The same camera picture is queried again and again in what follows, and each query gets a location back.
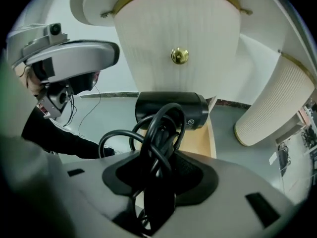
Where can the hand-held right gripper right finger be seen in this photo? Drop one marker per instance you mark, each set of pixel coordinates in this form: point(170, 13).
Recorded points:
point(223, 202)

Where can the white ribbed drawer brass knob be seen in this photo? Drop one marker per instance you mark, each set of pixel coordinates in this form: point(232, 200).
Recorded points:
point(173, 28)

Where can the cream white cabinet frame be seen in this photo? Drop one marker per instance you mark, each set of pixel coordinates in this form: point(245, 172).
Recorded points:
point(96, 1)

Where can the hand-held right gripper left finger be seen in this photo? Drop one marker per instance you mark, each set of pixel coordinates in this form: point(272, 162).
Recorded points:
point(81, 190)

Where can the person's head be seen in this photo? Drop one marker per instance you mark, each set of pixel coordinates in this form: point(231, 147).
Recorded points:
point(33, 86)

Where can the grey head-worn camera headset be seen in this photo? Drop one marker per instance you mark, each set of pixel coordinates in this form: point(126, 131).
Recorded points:
point(74, 54)

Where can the person's left arm black sleeve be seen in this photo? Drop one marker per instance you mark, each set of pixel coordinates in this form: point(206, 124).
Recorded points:
point(62, 139)

